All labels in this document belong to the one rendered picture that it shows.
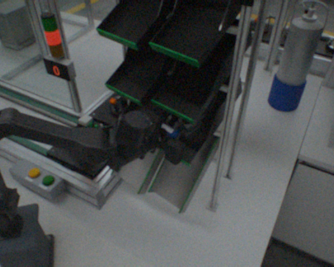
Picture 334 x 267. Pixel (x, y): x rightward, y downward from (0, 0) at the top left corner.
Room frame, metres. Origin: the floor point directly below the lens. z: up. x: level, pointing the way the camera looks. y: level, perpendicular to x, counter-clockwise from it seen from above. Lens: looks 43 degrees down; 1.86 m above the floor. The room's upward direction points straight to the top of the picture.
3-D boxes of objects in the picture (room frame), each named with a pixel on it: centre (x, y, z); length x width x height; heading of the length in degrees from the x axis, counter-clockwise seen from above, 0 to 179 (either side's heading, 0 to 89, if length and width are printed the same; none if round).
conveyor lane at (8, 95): (1.05, 0.56, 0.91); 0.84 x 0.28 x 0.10; 61
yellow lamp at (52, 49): (1.08, 0.42, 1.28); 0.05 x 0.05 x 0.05
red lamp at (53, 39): (1.08, 0.42, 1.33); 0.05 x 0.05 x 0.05
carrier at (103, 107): (1.11, 0.18, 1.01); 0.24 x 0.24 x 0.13; 61
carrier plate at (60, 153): (0.88, 0.31, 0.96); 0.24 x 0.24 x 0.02; 61
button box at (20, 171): (0.73, 0.49, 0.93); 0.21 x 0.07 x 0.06; 61
